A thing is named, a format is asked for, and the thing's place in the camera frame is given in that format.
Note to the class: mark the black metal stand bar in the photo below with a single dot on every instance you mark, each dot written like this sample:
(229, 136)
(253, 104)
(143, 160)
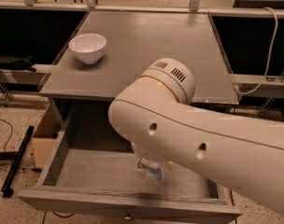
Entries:
(15, 158)

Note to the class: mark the brown cardboard box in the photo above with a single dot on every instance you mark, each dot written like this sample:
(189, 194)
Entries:
(44, 137)

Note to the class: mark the aluminium frame rail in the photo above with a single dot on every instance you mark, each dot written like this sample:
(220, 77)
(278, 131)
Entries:
(39, 6)

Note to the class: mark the open grey top drawer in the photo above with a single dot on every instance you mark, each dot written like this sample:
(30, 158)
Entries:
(92, 170)

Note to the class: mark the grey wooden cabinet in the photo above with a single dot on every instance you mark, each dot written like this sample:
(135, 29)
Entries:
(134, 41)

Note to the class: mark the white ceramic bowl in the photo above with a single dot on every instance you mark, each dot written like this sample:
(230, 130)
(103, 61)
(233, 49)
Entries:
(88, 48)

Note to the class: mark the blue plastic water bottle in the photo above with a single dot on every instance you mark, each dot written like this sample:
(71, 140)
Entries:
(149, 166)

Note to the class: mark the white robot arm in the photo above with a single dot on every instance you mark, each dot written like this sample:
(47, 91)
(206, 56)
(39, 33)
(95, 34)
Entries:
(243, 154)

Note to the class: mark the black cloth on rail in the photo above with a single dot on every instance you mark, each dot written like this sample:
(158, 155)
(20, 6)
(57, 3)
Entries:
(16, 63)

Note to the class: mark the metal drawer knob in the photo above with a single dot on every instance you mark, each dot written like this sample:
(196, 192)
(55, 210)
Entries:
(128, 215)

